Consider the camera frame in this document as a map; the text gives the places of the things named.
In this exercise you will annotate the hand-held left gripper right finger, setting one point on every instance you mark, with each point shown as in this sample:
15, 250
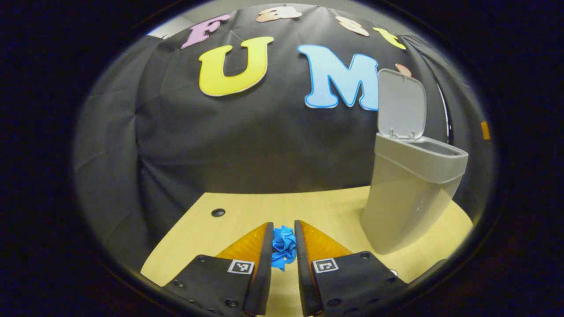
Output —
304, 286

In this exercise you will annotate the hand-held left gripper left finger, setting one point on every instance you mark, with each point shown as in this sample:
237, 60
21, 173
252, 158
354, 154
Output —
263, 281

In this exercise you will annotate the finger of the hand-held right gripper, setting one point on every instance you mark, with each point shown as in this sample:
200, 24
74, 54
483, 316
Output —
485, 130

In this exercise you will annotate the blue paper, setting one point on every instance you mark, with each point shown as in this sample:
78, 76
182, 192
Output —
282, 246

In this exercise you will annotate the white desktop garbage bin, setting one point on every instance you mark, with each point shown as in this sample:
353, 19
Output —
405, 202

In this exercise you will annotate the wooden desktop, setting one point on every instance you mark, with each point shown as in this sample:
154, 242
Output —
264, 207

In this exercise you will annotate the black backdrop cloth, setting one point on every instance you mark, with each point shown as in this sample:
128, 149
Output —
220, 145

